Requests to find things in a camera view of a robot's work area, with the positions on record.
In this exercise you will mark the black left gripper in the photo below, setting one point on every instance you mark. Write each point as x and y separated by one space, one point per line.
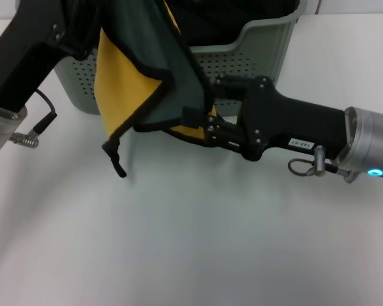
22 63

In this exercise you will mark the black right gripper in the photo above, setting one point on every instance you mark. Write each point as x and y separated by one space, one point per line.
290 124

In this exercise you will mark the green yellow towel black trim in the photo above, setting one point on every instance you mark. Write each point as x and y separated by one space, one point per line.
185 79

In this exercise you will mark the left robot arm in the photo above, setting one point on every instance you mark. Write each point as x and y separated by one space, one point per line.
0 127

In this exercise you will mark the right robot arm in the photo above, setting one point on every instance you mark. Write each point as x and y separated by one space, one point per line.
370 140

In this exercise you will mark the green perforated storage basket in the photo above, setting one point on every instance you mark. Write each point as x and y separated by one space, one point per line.
268 57

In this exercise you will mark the black cloth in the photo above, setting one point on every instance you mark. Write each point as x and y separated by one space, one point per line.
226 22

